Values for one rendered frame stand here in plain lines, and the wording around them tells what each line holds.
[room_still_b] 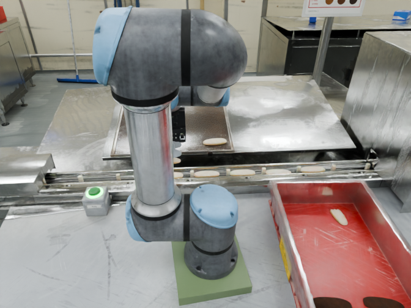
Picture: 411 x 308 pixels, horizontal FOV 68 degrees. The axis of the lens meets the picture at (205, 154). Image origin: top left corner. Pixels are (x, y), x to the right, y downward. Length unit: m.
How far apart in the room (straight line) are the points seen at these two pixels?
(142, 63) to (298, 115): 1.12
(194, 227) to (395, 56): 0.91
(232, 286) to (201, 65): 0.59
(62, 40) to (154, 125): 4.55
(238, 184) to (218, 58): 0.72
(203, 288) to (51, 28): 4.57
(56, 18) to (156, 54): 4.56
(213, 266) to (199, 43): 0.57
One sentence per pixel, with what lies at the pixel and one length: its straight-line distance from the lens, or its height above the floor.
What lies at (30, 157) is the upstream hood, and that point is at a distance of 1.33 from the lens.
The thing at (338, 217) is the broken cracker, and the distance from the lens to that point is 1.13.
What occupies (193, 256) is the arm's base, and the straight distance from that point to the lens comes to 0.84.
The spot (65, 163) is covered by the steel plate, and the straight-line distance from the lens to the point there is 1.43.
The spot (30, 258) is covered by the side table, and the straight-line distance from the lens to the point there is 1.08.
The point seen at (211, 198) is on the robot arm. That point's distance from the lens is 0.73.
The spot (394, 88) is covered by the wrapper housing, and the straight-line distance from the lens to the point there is 1.26.
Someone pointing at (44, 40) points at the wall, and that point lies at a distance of 5.15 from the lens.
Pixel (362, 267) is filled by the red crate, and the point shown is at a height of 0.82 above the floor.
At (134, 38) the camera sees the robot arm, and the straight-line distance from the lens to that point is 0.47.
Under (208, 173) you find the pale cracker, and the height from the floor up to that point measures 0.86.
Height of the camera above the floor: 1.58
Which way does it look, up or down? 34 degrees down
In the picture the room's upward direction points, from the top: straight up
